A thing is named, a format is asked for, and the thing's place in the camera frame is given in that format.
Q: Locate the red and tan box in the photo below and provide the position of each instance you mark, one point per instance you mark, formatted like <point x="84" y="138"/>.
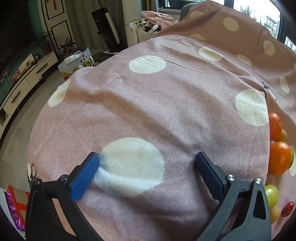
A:
<point x="19" y="199"/>

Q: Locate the pink polka dot blanket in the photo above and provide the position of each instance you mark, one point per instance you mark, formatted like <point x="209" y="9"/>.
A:
<point x="150" y="104"/>

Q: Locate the potted green plant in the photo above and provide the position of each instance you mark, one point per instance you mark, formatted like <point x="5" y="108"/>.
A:
<point x="44" y="41"/>
<point x="66" y="47"/>

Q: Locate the oval green jujube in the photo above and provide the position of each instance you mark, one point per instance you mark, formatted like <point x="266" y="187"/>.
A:
<point x="291" y="158"/>

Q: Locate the red cherry tomato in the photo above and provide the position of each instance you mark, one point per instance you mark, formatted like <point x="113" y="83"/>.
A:
<point x="287" y="209"/>

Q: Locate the purple foil packet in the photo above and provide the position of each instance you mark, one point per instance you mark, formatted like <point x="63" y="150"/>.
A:
<point x="13" y="210"/>

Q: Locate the white TV cabinet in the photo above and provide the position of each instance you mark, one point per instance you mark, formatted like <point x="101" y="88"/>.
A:
<point x="27" y="78"/>

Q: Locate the white bag of clothes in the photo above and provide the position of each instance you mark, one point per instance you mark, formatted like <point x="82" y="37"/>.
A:
<point x="141" y="34"/>

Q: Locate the round green jujube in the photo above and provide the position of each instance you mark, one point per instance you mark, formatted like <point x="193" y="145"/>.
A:
<point x="271" y="194"/>

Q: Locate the black framed window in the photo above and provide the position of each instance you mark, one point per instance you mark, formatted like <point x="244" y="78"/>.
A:
<point x="266" y="14"/>

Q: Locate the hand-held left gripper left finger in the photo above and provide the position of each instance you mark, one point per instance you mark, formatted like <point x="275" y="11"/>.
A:
<point x="84" y="178"/>

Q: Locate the brown longan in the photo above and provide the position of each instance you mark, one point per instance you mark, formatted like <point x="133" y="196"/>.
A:
<point x="282" y="136"/>
<point x="275" y="214"/>

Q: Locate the grey curtain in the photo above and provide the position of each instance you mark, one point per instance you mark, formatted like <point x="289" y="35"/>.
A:
<point x="83" y="20"/>

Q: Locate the cardboard box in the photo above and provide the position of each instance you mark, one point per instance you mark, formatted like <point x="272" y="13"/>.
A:
<point x="26" y="63"/>

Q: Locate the printed paper shopping bag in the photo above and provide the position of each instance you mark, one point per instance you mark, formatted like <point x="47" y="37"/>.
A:
<point x="76" y="63"/>

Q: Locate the pink clothes pile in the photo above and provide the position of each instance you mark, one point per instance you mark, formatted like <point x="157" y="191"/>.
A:
<point x="159" y="17"/>

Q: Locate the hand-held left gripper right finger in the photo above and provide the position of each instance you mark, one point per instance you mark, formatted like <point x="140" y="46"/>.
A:
<point x="208" y="175"/>

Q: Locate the orange mandarin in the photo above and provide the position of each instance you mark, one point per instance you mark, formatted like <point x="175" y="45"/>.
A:
<point x="278" y="160"/>
<point x="275" y="126"/>

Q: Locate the black upright vacuum cleaner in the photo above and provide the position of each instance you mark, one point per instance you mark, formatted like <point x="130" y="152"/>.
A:
<point x="103" y="25"/>

